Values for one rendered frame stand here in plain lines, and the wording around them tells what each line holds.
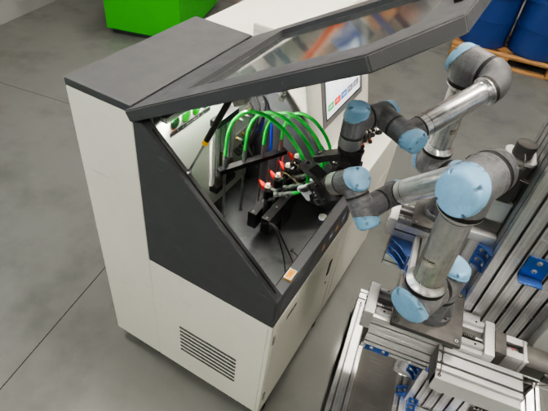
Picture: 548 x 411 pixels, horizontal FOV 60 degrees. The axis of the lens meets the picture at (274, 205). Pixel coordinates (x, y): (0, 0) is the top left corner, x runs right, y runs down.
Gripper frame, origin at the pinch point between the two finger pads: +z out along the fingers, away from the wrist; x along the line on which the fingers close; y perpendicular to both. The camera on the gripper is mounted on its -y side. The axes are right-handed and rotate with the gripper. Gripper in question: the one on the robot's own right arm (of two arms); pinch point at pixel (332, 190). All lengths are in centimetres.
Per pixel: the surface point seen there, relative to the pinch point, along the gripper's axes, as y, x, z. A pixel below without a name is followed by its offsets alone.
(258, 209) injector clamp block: -27.7, -1.7, 23.6
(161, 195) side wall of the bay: -48, -35, 2
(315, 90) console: -30, 43, -10
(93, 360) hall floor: -87, -55, 120
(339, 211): -1.0, 20.5, 27.1
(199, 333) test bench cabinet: -34, -36, 75
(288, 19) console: -49, 49, -33
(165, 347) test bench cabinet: -54, -36, 105
